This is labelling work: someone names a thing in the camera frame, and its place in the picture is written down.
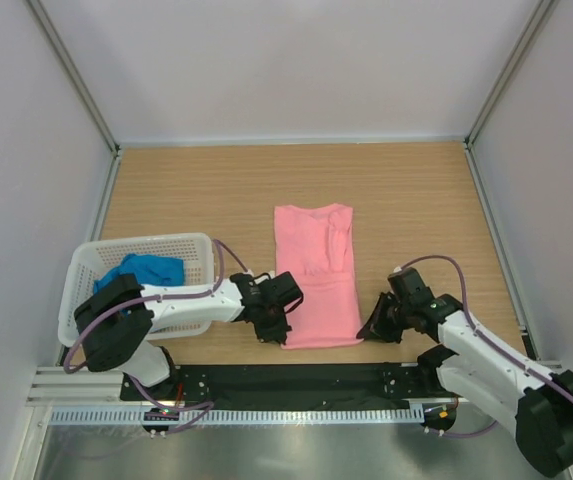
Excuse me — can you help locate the right aluminium frame post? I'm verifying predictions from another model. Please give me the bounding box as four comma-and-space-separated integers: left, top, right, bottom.
464, 0, 559, 150

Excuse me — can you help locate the aluminium frame post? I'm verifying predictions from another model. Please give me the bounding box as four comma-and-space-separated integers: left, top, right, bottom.
464, 0, 559, 150
25, 0, 121, 157

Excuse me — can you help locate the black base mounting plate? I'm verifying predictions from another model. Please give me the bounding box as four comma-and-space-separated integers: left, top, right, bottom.
148, 362, 454, 412

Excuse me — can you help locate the white perforated plastic basket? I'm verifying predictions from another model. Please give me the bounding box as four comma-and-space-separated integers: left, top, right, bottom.
58, 233, 215, 347

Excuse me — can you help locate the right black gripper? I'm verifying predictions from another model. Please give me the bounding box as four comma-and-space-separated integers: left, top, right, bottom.
358, 291, 412, 343

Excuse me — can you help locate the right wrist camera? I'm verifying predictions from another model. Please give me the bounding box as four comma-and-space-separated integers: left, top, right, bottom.
388, 266, 405, 278

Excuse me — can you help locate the pink t shirt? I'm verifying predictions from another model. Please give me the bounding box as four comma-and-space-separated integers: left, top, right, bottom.
274, 204, 362, 350

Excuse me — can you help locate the left aluminium frame post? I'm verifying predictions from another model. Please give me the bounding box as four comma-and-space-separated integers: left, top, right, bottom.
25, 0, 121, 157

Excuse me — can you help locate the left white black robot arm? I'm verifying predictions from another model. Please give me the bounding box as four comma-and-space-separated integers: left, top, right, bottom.
70, 272, 304, 400

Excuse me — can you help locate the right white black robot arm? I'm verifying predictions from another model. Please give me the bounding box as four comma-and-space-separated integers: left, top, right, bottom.
357, 267, 573, 478

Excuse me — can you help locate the white slotted cable duct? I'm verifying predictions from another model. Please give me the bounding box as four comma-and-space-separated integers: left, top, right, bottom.
49, 405, 424, 427

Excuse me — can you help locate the blue t shirt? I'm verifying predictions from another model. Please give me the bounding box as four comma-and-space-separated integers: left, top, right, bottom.
93, 253, 185, 293

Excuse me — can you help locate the aluminium front rail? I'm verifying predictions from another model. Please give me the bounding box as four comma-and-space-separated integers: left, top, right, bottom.
26, 367, 123, 406

